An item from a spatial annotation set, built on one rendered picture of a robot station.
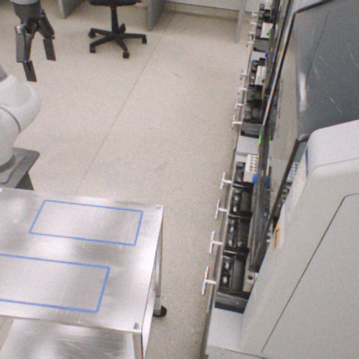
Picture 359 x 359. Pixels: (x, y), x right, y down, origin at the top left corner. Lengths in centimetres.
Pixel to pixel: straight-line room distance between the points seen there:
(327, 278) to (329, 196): 23
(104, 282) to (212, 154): 179
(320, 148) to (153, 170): 206
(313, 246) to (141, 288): 57
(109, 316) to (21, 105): 96
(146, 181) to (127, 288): 148
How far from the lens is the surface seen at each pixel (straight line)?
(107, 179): 258
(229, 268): 119
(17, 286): 121
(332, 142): 64
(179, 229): 228
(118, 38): 404
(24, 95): 171
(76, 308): 113
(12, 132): 165
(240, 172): 147
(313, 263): 77
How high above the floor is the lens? 182
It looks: 46 degrees down
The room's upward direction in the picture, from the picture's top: 4 degrees clockwise
